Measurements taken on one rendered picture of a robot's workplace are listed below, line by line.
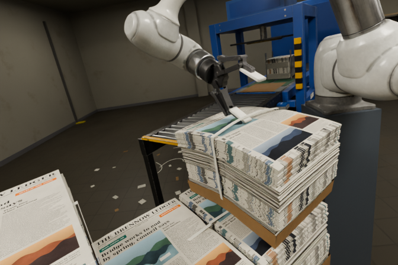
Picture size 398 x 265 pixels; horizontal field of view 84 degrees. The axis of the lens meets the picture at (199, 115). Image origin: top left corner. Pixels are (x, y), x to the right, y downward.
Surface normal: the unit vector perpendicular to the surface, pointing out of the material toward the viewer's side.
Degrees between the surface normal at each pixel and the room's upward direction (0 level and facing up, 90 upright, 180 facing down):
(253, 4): 90
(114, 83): 90
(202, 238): 1
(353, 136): 90
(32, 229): 0
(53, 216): 1
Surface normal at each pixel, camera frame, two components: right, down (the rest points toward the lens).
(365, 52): -0.72, 0.22
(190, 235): -0.08, -0.97
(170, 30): 0.68, 0.41
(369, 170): -0.02, 0.28
